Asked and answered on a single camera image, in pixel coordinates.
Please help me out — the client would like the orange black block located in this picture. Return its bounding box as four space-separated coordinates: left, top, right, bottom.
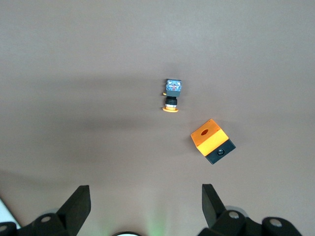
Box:
190 118 237 166

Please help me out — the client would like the orange-headed push button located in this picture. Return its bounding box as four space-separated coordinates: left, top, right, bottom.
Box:
160 78 184 114

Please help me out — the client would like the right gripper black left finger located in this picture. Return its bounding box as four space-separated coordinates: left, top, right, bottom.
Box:
0 185 92 236

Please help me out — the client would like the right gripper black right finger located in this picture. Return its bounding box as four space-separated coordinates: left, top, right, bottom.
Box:
196 183 304 236

